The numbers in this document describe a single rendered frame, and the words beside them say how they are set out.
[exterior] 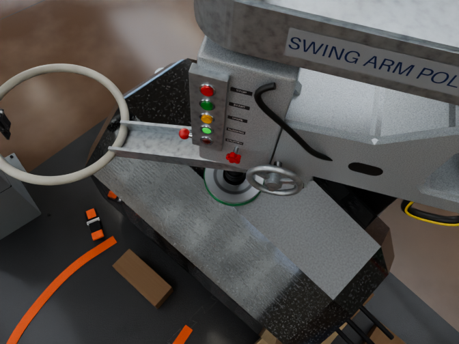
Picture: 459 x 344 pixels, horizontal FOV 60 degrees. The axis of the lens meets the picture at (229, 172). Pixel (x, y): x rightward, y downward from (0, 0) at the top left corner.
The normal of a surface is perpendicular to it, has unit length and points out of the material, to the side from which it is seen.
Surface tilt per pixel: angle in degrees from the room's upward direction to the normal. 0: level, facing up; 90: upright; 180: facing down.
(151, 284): 0
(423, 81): 90
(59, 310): 0
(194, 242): 45
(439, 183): 0
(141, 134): 16
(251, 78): 90
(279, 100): 90
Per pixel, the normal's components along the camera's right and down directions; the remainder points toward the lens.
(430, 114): -0.58, -0.49
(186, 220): -0.45, 0.14
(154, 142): -0.21, -0.48
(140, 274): 0.06, -0.44
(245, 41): -0.25, 0.87
